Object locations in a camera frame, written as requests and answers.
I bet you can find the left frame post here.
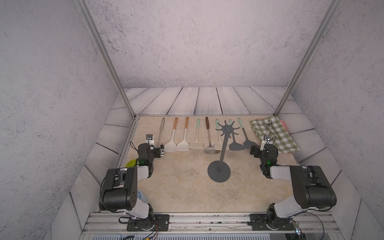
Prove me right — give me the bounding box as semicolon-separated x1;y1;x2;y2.
75;0;136;119

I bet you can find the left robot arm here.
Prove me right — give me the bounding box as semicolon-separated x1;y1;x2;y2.
99;143;170;232

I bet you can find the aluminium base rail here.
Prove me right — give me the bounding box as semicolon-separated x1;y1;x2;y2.
80;212;344;240

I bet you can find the green checkered cloth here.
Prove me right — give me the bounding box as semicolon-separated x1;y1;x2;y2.
250;116;300;154

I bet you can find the frame post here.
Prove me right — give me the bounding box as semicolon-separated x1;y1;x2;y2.
273;0;343;116
75;0;136;119

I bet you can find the right frame post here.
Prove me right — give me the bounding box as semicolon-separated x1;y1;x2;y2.
273;0;343;116

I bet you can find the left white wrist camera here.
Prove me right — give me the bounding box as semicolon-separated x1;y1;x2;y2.
146;134;156;150

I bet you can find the green plastic bowl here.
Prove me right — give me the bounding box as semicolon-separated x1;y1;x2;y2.
125;160;137;168

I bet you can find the grey spatula mint handle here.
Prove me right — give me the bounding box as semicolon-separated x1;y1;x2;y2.
238;118;258;149

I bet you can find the grey ladle brown handle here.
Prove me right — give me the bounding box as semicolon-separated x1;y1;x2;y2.
204;117;220;155

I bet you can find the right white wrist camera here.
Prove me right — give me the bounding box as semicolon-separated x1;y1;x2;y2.
260;135;271;151

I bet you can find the cream turner wooden handle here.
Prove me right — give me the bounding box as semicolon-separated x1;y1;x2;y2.
176;117;190;152

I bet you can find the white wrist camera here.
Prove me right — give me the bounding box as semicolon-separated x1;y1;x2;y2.
260;135;271;151
146;134;156;150

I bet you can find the grey spoon mint handle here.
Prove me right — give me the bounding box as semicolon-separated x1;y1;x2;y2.
229;120;245;151

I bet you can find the cream spatula mint handle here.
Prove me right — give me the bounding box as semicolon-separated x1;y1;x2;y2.
214;119;223;151
190;119;204;149

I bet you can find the light blue cup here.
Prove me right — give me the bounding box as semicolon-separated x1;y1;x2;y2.
138;190;149;204

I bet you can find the metal spoon on cloth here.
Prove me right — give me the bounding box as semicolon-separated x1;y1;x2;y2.
265;121;275;137

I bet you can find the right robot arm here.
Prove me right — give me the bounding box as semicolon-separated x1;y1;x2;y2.
250;144;337;231

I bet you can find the grey utensil rack stand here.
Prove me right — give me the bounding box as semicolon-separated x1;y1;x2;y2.
208;120;239;183

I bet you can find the pink board under cloth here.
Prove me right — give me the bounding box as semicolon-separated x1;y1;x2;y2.
280;120;290;134

